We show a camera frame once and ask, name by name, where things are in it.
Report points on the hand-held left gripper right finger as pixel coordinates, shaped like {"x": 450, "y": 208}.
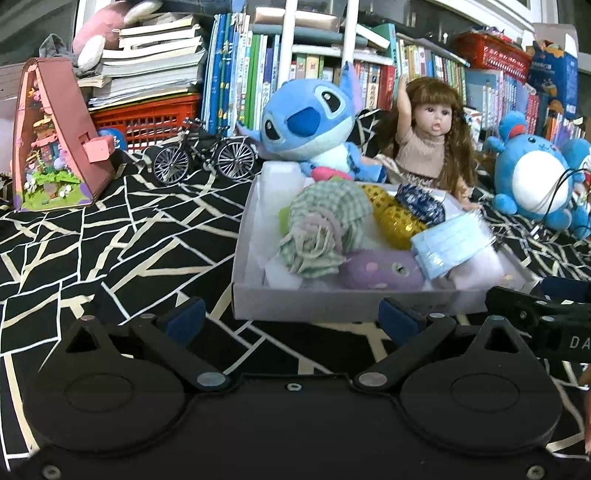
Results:
{"x": 399, "y": 323}

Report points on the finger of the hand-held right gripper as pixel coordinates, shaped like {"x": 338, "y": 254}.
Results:
{"x": 512, "y": 302}
{"x": 568, "y": 290}

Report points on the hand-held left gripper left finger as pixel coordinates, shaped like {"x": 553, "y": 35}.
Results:
{"x": 184, "y": 323}

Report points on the purple plush toy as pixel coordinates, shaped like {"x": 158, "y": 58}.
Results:
{"x": 374, "y": 272}

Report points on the light blue face mask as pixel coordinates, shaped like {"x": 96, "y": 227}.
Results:
{"x": 448, "y": 244}

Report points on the white cardboard box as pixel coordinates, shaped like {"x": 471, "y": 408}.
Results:
{"x": 300, "y": 307}

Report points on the gold sequin plush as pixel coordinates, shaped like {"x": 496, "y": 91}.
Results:
{"x": 397, "y": 221}

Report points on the blue floral cloth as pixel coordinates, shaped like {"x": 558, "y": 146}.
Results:
{"x": 422, "y": 205}

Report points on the green checked cloth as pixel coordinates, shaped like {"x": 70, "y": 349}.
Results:
{"x": 332, "y": 203}

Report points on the green and pink cloth toy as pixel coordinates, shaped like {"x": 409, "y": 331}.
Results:
{"x": 323, "y": 174}

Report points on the white foam block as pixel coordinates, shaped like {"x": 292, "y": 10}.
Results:
{"x": 281, "y": 184}

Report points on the black white patterned blanket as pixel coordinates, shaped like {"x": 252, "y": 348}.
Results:
{"x": 115, "y": 254}

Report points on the blue round plush toy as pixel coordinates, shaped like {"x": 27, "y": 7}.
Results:
{"x": 531, "y": 184}

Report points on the blue white plush toy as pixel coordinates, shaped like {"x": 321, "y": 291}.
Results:
{"x": 581, "y": 157}

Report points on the miniature black bicycle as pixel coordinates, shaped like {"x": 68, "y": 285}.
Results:
{"x": 203, "y": 143}

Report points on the blue ball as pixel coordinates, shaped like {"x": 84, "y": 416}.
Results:
{"x": 115, "y": 138}

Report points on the brown-haired doll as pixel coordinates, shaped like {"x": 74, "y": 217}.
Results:
{"x": 434, "y": 120}

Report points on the red plastic basket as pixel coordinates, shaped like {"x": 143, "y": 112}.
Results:
{"x": 147, "y": 115}
{"x": 494, "y": 53}

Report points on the blue printed carton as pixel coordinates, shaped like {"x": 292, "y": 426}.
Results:
{"x": 551, "y": 74}

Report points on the pink triangular dollhouse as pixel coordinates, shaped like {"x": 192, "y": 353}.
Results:
{"x": 69, "y": 138}

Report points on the blue alien plush toy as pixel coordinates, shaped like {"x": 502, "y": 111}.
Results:
{"x": 304, "y": 120}

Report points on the stack of books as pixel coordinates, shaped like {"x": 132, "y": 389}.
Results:
{"x": 152, "y": 69}

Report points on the row of upright books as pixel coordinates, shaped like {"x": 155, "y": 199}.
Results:
{"x": 231, "y": 69}

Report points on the white paper board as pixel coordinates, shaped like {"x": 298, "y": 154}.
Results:
{"x": 7, "y": 134}

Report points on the pink plush toy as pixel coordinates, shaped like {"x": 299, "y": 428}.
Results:
{"x": 101, "y": 32}

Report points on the silver metallic box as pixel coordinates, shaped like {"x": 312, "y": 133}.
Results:
{"x": 314, "y": 21}

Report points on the white pipe frame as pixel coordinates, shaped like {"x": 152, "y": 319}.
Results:
{"x": 288, "y": 37}

